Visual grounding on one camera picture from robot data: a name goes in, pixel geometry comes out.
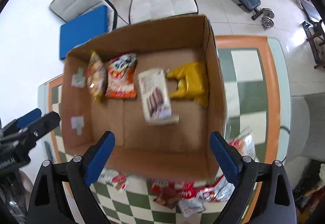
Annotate red white snack packet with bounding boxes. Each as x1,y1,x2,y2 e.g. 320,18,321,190
200,174,235,201

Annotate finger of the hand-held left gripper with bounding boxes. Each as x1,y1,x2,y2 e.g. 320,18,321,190
18,111,61,149
0,108,42,136

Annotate black metal rack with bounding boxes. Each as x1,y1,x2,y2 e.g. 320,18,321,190
302,19,325,69

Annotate blue foam mat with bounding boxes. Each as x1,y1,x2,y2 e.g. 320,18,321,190
60,5,113,60

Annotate yellow chip bag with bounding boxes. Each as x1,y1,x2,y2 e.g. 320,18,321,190
87,50,107,104

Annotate grey sofa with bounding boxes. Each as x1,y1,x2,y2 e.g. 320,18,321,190
287,93,325,161

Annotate person's left forearm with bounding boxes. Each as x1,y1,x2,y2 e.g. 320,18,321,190
0,171,33,219

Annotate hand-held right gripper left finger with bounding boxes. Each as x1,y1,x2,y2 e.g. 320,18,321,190
25,130,116,224

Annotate yellow snack packet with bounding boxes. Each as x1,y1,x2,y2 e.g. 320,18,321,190
166,61,210,108

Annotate cardboard box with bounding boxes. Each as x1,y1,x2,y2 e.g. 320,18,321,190
60,14,228,184

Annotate clear white snack packet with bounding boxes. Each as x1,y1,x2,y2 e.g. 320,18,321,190
178,197,205,217

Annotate small red white packet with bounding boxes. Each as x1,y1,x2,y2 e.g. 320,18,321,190
100,168,129,190

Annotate red orange snack bag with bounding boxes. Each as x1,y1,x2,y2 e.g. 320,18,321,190
105,53,138,99

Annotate white biscuit packet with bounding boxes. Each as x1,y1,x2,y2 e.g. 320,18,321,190
138,69,179,125

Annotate red brown snack packet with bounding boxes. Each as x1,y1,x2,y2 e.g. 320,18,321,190
151,179,196,208

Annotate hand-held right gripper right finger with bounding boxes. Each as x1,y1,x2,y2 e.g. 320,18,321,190
209,131,297,224

